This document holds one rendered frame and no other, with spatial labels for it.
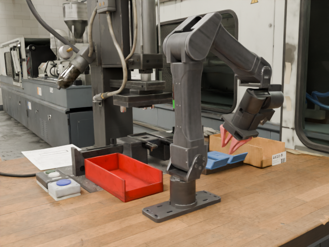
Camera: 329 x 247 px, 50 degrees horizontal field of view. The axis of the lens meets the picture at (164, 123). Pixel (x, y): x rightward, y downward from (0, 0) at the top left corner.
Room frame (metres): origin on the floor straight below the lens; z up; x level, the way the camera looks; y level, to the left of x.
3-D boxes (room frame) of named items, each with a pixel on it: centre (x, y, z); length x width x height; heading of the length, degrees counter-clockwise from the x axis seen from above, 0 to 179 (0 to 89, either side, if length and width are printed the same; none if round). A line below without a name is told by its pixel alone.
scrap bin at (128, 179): (0.97, 0.13, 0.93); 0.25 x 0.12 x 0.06; 35
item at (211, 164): (1.10, -0.13, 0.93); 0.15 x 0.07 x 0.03; 39
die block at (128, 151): (1.22, 0.06, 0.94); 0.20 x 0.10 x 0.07; 125
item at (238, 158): (1.16, -0.20, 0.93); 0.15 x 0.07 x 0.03; 37
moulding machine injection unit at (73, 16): (5.47, 1.35, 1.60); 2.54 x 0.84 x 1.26; 32
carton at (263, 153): (1.23, -0.29, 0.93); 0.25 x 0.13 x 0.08; 35
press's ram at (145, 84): (1.27, 0.11, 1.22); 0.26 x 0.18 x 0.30; 35
